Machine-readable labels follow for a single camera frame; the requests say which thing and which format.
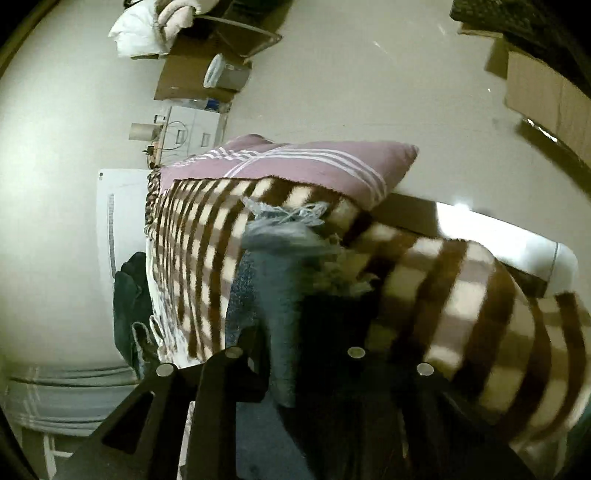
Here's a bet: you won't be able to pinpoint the open brown cardboard box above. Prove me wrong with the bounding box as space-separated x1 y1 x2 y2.
457 25 591 160

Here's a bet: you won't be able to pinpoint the flat brown cardboard sheet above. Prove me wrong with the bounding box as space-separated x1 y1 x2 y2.
153 28 283 102

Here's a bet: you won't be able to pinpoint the white cylindrical cup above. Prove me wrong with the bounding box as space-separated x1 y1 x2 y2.
129 122 161 142

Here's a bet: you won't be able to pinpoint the brown white checked blanket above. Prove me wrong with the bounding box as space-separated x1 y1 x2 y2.
145 178 591 455

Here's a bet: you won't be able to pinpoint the grey striped cloth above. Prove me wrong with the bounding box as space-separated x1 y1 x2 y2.
0 364 144 437

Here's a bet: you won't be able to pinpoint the grey plastic bucket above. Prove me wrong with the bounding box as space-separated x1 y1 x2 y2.
203 53 252 92

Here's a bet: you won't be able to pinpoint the blue frayed denim pants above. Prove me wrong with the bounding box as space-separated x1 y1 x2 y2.
225 196 384 480

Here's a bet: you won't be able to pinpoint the white bed frame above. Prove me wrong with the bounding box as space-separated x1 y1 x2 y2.
376 193 579 298

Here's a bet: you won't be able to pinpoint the pink striped pillow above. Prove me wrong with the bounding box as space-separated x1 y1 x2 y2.
158 134 420 211

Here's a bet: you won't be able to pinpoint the white drawer unit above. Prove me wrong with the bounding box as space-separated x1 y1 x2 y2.
151 105 228 158

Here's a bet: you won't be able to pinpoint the dark patterned cloth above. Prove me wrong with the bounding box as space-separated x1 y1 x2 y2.
449 0 591 88

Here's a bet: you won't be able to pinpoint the white crumpled bedding pile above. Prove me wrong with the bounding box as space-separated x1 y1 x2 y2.
108 0 218 58

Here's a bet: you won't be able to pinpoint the dark green garment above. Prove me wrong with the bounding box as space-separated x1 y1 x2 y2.
113 251 158 381

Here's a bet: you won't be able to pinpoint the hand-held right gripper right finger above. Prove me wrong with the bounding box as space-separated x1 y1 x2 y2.
300 295 550 480

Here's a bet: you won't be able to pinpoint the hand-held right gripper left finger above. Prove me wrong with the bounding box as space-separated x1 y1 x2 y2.
59 327 271 480

